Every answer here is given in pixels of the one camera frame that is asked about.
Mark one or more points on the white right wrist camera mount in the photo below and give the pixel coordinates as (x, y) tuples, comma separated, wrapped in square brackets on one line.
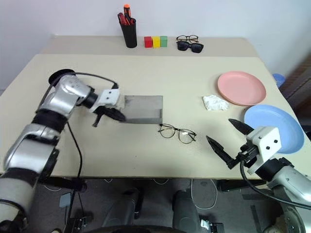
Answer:
[(264, 140)]

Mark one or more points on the white crumpled cloth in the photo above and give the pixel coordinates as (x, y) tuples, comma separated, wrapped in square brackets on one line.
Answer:
[(215, 103)]

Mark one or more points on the dark rounded shape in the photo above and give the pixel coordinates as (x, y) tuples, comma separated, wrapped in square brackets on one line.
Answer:
[(184, 211)]

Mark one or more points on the pink plastic plate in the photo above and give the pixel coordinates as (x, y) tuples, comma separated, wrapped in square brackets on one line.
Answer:
[(240, 87)]

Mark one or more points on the blue plastic plate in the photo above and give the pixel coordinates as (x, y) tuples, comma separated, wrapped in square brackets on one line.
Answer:
[(286, 126)]

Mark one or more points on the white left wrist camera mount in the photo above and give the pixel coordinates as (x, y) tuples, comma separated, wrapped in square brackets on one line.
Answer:
[(109, 95)]

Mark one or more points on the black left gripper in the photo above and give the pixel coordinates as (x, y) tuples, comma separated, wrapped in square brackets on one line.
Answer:
[(105, 111)]

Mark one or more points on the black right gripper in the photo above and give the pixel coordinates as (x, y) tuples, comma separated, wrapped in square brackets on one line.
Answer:
[(249, 155)]

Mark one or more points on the black round table grommet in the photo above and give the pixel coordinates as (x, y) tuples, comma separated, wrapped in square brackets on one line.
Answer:
[(63, 71)]

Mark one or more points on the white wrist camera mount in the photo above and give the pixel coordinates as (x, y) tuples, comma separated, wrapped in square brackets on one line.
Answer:
[(264, 140), (109, 95)]

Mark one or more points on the grey round metal base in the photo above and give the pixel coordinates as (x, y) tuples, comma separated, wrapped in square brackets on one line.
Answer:
[(291, 219)]

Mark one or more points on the black sunglasses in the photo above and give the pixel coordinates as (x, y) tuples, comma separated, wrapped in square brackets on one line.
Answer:
[(196, 48)]

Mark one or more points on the red marker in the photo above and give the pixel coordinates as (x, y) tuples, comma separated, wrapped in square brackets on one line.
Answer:
[(121, 18), (133, 21)]

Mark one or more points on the black marker with orange cap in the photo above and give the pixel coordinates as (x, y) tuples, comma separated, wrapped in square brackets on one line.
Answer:
[(126, 12)]

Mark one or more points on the yellow wooden block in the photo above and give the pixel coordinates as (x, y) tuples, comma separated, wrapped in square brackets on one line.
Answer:
[(156, 42)]

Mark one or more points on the green wooden block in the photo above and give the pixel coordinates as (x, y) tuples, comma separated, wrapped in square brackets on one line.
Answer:
[(164, 41)]

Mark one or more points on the grey cloth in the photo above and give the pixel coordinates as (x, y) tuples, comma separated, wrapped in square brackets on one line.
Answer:
[(143, 106)]

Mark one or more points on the blue round container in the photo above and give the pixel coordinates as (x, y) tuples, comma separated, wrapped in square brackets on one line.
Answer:
[(278, 79)]

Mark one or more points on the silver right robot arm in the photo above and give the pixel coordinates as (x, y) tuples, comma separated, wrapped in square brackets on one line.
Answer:
[(289, 179)]

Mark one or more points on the thin black round-frame glasses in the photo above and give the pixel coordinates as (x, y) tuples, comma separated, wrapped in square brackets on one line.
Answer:
[(182, 133)]

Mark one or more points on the black table frame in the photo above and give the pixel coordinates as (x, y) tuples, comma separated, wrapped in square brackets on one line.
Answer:
[(63, 183)]

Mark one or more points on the black box with white label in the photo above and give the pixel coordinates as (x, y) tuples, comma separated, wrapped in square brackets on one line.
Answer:
[(213, 227)]

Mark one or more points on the dark brown cabinet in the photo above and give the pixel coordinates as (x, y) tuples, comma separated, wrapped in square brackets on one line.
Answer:
[(300, 82)]

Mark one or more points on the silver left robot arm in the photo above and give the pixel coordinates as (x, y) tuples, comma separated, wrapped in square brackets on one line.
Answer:
[(65, 94)]

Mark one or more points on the brown-frame clear glasses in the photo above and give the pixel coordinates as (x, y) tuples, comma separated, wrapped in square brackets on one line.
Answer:
[(187, 37)]

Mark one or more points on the black cylindrical cup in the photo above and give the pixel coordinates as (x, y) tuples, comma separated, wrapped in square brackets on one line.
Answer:
[(130, 34)]

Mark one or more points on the red wooden block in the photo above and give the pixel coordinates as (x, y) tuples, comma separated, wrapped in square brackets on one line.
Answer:
[(148, 42)]

